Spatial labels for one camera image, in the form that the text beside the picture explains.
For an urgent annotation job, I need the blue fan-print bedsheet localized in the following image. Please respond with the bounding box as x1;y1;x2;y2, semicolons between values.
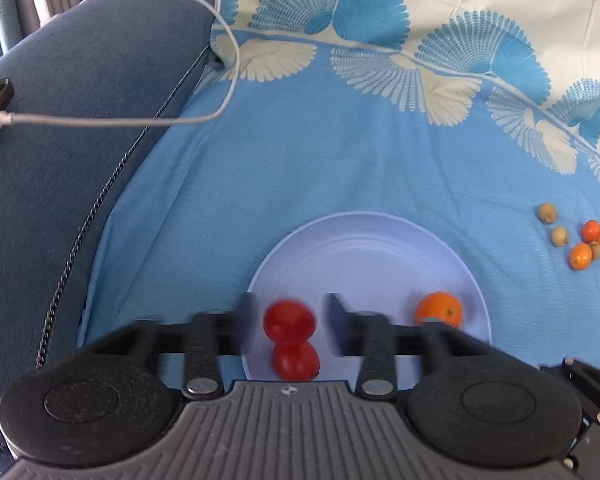
77;0;600;396

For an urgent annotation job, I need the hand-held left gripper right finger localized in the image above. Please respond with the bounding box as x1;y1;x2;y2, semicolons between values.
325;292;497;401

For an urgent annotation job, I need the orange mandarin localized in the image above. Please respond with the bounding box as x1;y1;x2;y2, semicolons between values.
414;291;464;329

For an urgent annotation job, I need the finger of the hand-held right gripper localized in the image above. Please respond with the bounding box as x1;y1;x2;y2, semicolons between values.
562;427;600;480
560;357;600;425

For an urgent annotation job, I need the white charging cable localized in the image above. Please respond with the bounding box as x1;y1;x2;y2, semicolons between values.
0;0;241;131

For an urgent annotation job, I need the pale blue round plate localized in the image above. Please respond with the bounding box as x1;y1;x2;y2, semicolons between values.
245;212;492;392

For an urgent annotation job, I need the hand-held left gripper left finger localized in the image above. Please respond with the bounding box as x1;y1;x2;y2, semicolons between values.
82;292;256;401

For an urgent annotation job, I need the dark blue cushion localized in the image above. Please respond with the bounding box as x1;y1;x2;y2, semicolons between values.
0;0;226;466

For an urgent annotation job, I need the red tomato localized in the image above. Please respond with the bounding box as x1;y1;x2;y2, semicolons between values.
263;300;317;345
271;341;321;382

